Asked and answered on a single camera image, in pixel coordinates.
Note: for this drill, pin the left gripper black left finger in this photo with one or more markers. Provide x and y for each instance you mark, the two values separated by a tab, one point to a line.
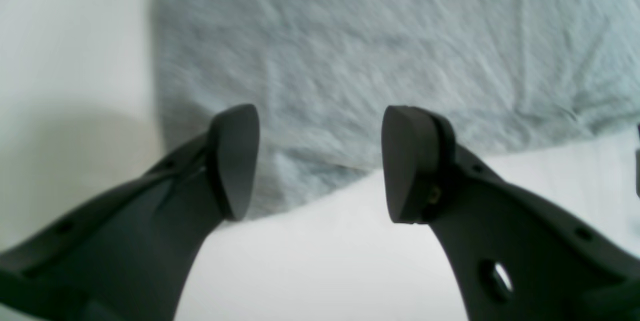
125	255

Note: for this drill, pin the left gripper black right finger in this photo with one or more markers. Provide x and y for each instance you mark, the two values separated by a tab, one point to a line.
515	255

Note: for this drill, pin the grey t-shirt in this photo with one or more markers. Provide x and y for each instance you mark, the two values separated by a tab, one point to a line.
510	75

